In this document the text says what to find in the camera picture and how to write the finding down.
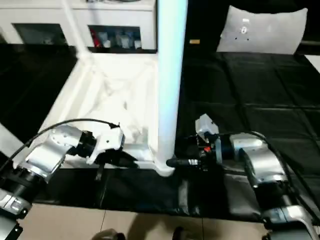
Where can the white plastic table top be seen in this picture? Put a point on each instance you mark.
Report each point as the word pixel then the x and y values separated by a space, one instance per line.
pixel 115 90

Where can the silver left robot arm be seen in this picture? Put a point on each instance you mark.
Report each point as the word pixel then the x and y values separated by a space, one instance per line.
pixel 47 155

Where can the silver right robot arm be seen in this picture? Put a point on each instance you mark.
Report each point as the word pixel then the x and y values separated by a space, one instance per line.
pixel 260 165

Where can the dark grey robot foot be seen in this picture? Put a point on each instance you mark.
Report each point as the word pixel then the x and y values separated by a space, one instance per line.
pixel 107 235
pixel 182 234

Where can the small white jar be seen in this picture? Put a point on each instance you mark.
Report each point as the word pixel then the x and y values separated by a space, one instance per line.
pixel 138 45
pixel 104 43

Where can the small red bottle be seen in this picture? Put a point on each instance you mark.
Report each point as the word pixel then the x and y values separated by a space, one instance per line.
pixel 93 39

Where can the black box with yellow label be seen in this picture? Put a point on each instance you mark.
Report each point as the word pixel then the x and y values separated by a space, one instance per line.
pixel 205 22

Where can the white plastic bag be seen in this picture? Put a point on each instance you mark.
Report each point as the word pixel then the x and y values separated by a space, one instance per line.
pixel 262 32

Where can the white flat board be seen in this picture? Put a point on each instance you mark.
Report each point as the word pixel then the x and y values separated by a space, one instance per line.
pixel 315 61

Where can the white cabinet with glass doors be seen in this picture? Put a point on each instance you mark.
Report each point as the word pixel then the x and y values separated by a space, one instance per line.
pixel 40 17

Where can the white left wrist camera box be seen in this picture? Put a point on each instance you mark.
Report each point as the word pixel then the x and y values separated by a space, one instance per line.
pixel 107 141

